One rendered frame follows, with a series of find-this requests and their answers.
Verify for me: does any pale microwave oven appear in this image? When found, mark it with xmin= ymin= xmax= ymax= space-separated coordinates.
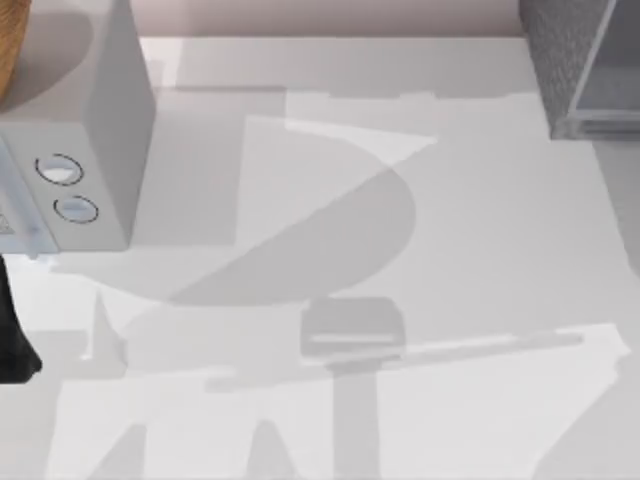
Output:
xmin=0 ymin=0 xmax=157 ymax=260

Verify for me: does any small microwave knob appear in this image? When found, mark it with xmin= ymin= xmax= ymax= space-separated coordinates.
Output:
xmin=52 ymin=194 xmax=100 ymax=225

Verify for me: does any large microwave knob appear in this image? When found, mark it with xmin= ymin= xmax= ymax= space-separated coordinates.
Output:
xmin=34 ymin=153 xmax=85 ymax=187

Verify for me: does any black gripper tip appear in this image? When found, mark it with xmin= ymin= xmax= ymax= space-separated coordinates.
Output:
xmin=0 ymin=254 xmax=43 ymax=386

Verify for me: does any wooden cupboard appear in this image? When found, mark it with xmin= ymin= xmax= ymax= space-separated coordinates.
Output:
xmin=0 ymin=0 xmax=42 ymax=115

